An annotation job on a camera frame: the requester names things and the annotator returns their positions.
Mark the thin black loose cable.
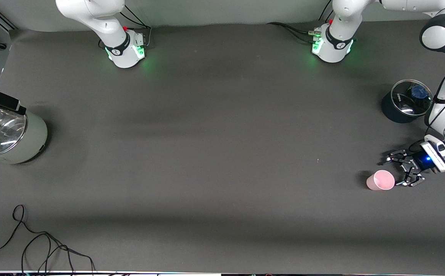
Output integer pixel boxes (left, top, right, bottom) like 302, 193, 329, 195
0, 204, 96, 273

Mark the glass lid with blue knob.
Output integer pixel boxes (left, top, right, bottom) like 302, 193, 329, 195
391, 79, 434, 116

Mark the black right arm base cable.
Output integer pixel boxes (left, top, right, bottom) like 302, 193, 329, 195
99, 4, 152, 49

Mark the black left arm base cable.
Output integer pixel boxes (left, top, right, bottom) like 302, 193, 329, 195
267, 22, 317, 42

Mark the dark blue saucepan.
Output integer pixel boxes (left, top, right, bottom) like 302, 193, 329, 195
381, 79, 434, 124

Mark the pink plastic cup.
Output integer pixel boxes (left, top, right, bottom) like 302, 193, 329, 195
366, 170, 395, 191

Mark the dark grey table mat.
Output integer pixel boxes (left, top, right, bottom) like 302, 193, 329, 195
0, 13, 445, 274

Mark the black arm base cable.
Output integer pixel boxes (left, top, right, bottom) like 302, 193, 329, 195
267, 22, 317, 42
99, 4, 152, 49

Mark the glass lid with silver knob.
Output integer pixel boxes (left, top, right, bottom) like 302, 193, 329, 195
0, 108, 28, 157

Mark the grey-green cooking pot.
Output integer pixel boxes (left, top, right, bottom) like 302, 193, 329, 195
0, 108, 49, 166

